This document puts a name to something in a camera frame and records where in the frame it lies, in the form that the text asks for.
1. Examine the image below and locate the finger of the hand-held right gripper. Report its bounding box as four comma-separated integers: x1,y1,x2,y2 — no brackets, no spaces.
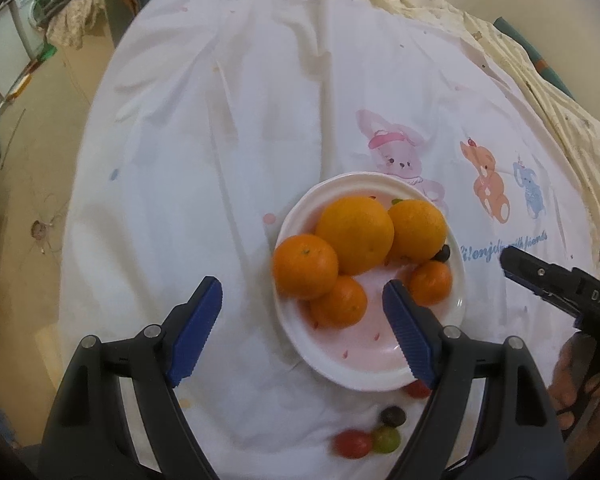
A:
499,248,582,314

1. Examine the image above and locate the person's right hand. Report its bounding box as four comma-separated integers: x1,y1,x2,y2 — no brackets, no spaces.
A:
547,332,592,417

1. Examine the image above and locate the teal pillow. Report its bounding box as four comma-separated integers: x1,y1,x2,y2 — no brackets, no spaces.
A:
492,16,576,101

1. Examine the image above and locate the green grape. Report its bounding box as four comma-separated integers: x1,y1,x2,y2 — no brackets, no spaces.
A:
371,425,402,453

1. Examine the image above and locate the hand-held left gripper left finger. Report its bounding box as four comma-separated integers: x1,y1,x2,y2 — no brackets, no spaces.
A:
39,275,224,480

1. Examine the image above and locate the red cherry tomato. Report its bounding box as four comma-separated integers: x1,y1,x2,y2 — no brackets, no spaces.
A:
404,379,433,400
332,429,374,458

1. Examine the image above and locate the white cartoon print bedsheet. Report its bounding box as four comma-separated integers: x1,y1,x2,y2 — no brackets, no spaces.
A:
60,0,600,480

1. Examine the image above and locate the floral cloth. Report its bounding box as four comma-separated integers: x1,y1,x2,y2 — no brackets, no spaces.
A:
45,0,106,51

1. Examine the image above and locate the teal sofa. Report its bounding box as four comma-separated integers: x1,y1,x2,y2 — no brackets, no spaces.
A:
100,0,168,46

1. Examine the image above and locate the large orange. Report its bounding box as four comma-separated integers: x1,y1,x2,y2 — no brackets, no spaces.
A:
315,196,396,277

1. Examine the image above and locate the medium orange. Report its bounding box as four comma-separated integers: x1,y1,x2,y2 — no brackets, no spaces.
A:
387,199,448,262

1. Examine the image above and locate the small mandarin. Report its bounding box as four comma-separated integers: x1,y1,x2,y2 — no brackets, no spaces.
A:
309,275,369,331
407,260,453,306
272,234,340,301

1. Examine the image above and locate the white washing machine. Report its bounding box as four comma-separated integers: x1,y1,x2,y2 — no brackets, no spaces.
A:
7,0,61,58

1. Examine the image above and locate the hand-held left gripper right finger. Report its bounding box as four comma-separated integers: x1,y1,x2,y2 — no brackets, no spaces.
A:
381,280,568,480

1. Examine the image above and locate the white plastic plate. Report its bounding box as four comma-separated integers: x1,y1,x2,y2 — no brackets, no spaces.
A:
272,172,467,392

